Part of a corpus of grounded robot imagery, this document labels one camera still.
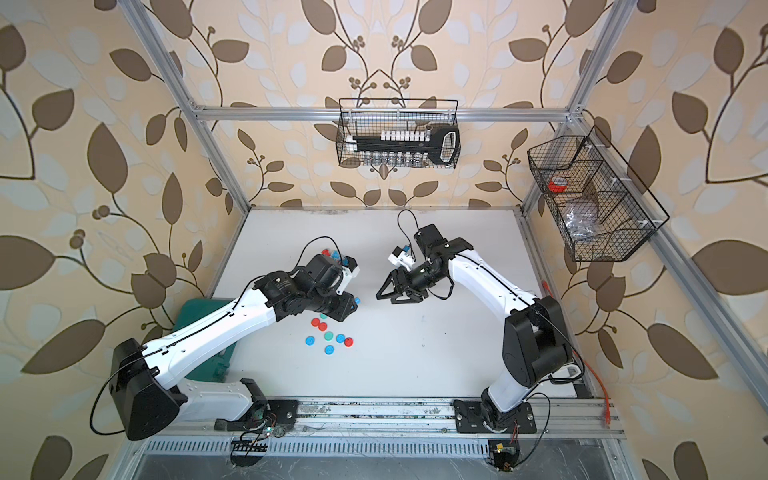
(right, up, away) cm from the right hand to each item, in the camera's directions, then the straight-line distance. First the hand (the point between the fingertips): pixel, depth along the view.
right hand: (387, 298), depth 77 cm
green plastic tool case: (-61, -7, +14) cm, 63 cm away
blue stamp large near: (-10, +10, -7) cm, 16 cm away
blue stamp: (+5, +13, +1) cm, 14 cm away
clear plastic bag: (+46, +20, -7) cm, 51 cm away
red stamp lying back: (-23, +11, +29) cm, 39 cm away
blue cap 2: (-23, -15, +10) cm, 29 cm away
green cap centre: (-18, -14, +11) cm, 25 cm away
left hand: (-10, -1, -1) cm, 10 cm away
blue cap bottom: (-17, -17, +9) cm, 26 cm away
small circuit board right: (+28, -37, -5) cm, 47 cm away
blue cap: (-14, -14, +11) cm, 23 cm away
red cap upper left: (-23, -10, +14) cm, 29 cm away
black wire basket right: (+53, +22, -4) cm, 58 cm away
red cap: (-20, -11, +12) cm, 26 cm away
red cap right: (-12, -15, +9) cm, 21 cm away
